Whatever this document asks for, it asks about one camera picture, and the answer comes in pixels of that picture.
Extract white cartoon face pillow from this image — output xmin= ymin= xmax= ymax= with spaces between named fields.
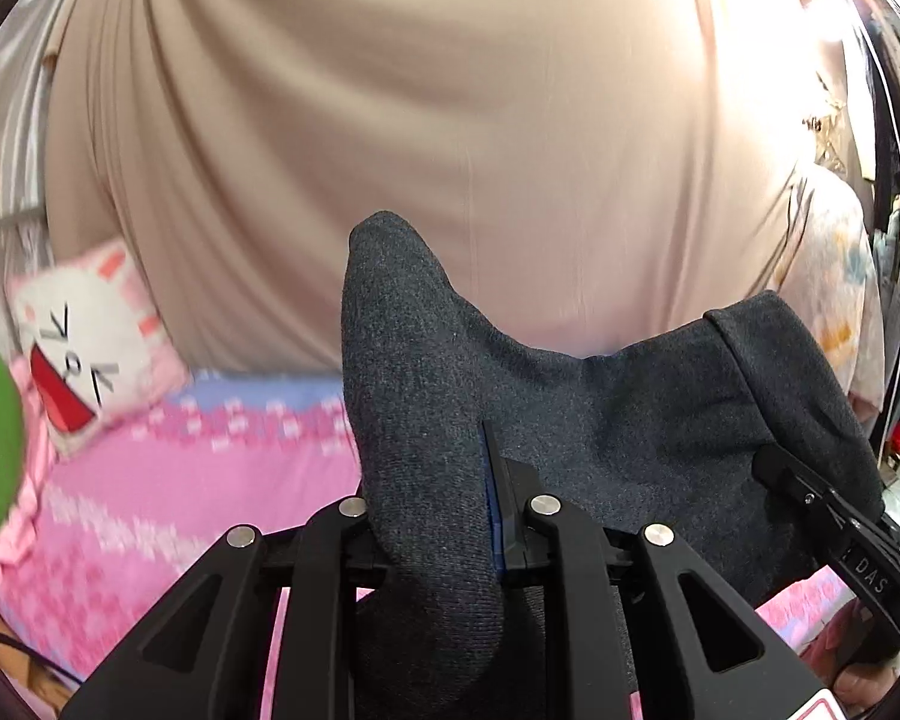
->
xmin=7 ymin=238 xmax=190 ymax=457

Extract pale floral quilt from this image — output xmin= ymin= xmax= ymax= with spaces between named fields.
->
xmin=769 ymin=164 xmax=886 ymax=422

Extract person's right hand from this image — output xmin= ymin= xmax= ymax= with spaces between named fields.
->
xmin=832 ymin=663 xmax=898 ymax=709

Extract pink rose bed sheet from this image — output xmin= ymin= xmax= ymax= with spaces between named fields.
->
xmin=0 ymin=365 xmax=872 ymax=720

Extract beige curtain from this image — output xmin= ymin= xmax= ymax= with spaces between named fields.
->
xmin=45 ymin=0 xmax=818 ymax=371

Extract dark grey pants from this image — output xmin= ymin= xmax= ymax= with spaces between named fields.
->
xmin=341 ymin=211 xmax=883 ymax=718

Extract silver grey curtain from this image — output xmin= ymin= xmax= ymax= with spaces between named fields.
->
xmin=0 ymin=0 xmax=107 ymax=332

